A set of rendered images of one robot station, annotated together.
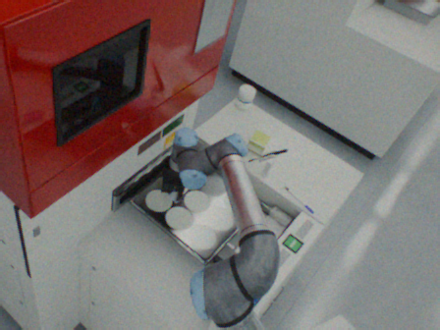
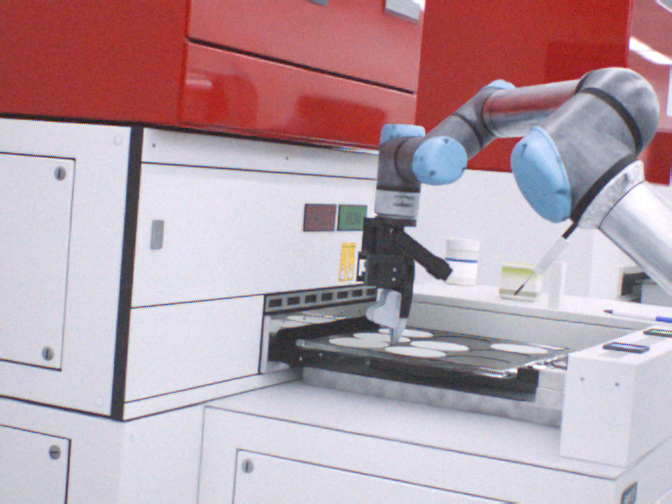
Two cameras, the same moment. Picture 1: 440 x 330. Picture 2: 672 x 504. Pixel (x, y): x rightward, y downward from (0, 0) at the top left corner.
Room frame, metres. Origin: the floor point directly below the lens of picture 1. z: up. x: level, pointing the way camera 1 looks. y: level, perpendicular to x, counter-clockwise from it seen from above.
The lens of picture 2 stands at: (-1.07, 0.30, 1.18)
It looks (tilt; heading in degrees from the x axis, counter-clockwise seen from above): 4 degrees down; 353
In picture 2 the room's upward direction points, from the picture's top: 5 degrees clockwise
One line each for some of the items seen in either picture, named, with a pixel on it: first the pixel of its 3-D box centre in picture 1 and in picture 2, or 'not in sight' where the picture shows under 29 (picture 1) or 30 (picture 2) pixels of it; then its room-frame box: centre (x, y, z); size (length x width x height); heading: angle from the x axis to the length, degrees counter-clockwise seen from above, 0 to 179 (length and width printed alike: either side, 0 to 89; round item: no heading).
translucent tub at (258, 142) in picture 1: (258, 143); (521, 281); (1.30, -0.36, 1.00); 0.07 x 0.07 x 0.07; 66
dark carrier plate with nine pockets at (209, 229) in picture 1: (196, 201); (439, 347); (1.04, -0.15, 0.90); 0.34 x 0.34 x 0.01; 57
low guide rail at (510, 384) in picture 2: not in sight; (497, 378); (1.13, -0.28, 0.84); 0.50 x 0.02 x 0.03; 57
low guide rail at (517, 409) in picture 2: not in sight; (443, 397); (0.90, -0.14, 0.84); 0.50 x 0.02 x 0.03; 57
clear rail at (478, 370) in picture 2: (166, 231); (398, 358); (0.88, -0.06, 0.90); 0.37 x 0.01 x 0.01; 57
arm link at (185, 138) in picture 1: (184, 146); (401, 158); (1.01, -0.06, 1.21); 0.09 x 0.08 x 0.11; 19
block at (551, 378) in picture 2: not in sight; (567, 380); (0.78, -0.30, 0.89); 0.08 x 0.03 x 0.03; 57
